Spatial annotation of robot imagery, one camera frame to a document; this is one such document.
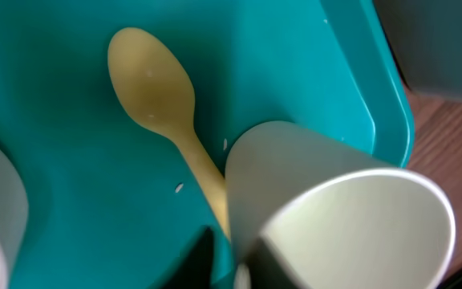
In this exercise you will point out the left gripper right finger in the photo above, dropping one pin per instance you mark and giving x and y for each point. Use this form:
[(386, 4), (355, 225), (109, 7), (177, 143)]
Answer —
[(267, 270)]

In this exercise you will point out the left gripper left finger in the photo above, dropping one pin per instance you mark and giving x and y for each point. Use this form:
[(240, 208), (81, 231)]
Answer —
[(195, 268)]

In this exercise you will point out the pale green cup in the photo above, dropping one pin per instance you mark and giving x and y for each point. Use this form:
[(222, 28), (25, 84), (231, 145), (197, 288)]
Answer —
[(339, 217)]

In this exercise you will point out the grey dishwasher rack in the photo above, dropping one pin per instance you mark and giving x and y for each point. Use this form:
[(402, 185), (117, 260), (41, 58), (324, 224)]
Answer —
[(426, 39)]

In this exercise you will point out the teal plastic tray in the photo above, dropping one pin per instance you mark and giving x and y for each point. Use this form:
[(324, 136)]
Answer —
[(113, 205)]

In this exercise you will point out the yellow plastic spoon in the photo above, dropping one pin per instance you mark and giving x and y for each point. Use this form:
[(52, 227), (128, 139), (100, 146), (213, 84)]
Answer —
[(156, 92)]

